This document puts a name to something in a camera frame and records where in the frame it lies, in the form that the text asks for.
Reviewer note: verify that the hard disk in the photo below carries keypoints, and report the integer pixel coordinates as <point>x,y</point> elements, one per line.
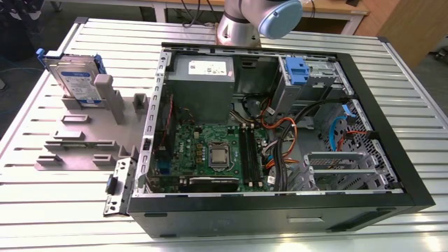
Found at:
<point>75,81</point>

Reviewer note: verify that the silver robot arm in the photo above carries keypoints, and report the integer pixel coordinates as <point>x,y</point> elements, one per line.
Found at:
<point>237,34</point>

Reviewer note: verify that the metal disk bay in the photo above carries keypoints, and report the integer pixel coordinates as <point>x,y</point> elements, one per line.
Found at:
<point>344,171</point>

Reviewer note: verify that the CPU socket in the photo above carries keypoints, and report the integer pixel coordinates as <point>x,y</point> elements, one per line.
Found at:
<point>219,144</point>

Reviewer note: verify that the green motherboard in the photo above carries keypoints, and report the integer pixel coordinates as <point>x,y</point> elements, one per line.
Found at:
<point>188,136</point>

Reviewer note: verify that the silver CPU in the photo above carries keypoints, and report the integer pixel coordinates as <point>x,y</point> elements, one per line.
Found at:
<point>220,157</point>

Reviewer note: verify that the grey power supply unit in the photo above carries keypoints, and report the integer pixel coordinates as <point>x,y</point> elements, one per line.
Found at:
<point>199,99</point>

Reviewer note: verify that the black RAM slot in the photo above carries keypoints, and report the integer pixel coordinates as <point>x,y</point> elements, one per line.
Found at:
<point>247,157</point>

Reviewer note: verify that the black graphics card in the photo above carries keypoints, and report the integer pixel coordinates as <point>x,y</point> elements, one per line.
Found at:
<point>209,185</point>

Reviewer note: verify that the metal optical drive cage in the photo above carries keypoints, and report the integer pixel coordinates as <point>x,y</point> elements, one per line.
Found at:
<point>293,97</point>

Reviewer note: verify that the blue expansion slot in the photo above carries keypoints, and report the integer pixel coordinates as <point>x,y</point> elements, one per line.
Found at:
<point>164,168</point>

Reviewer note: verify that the blue plastic drive latch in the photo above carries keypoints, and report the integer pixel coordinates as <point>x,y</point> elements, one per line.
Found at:
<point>295,71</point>

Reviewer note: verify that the grey parts rack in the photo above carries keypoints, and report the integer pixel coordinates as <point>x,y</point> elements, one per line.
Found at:
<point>104,136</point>

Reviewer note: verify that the black PC case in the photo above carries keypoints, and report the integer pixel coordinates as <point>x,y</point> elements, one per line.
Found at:
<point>244,218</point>

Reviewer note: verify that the long white framed desk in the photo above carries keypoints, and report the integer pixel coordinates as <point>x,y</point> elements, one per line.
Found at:
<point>159,14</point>

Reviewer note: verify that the wooden cabinet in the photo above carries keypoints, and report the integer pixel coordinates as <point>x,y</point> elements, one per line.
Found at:
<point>412,26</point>

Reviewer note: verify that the office chair base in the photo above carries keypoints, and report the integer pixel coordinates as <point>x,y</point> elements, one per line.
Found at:
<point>441,53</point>

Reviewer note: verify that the metal slot retainer bracket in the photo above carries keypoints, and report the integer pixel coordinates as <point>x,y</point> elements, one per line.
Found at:
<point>123,168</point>

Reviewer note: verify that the black blue bracket latch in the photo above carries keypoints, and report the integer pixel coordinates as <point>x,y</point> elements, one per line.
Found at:
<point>111,185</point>

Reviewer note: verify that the wooden desk white frame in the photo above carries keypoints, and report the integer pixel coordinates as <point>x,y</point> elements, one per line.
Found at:
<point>343,8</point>

